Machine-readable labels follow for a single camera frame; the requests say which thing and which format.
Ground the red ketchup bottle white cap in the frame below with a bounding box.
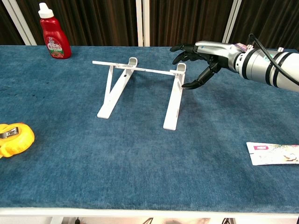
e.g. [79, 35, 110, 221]
[38, 2, 72, 60]

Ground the white folding laptop stand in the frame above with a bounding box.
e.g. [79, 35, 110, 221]
[92, 57, 187, 131]

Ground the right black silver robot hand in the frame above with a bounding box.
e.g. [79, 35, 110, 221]
[170, 41, 242, 91]

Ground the dark pleated curtain panel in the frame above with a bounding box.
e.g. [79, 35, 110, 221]
[0, 0, 25, 46]
[15, 0, 139, 47]
[149, 0, 235, 47]
[229, 0, 299, 51]

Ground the white frame post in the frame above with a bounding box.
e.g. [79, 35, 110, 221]
[221, 0, 242, 44]
[1, 0, 37, 46]
[135, 0, 150, 47]

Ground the yellow tape measure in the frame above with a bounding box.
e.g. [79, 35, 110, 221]
[0, 122, 36, 160]

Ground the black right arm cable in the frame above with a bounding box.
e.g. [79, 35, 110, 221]
[248, 33, 299, 86]

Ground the white printed sachet packet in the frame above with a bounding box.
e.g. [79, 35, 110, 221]
[246, 141, 299, 166]

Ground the blue table cloth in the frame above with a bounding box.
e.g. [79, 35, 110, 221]
[0, 45, 299, 214]

